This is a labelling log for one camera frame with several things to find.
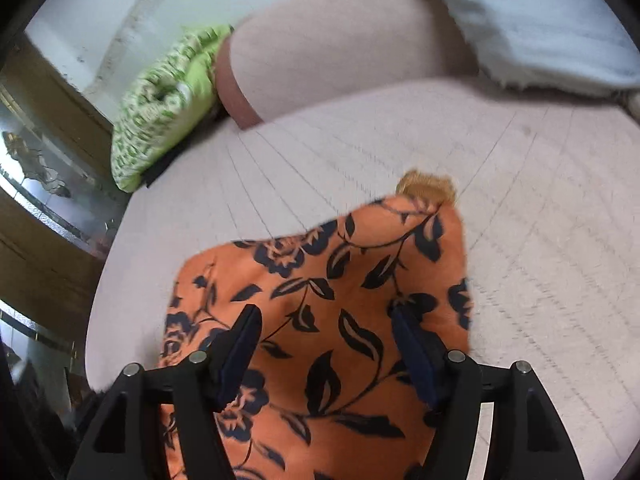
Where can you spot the green patterned pillow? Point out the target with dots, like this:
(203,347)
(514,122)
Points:
(155,125)

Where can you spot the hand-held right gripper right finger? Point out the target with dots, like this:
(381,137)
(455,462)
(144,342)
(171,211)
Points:
(415,355)

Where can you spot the light blue pillow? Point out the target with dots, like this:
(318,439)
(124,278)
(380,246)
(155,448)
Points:
(525,20)

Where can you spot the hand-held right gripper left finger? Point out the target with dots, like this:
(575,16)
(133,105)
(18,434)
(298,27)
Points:
(237,360)

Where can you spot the wooden mirrored wardrobe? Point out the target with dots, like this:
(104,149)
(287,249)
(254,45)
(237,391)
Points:
(45,270)

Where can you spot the orange floral garment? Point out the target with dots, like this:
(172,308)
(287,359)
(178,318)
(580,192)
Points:
(325,270)

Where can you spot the pink bolster pillow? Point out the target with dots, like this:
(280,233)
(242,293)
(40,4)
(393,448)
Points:
(325,50)

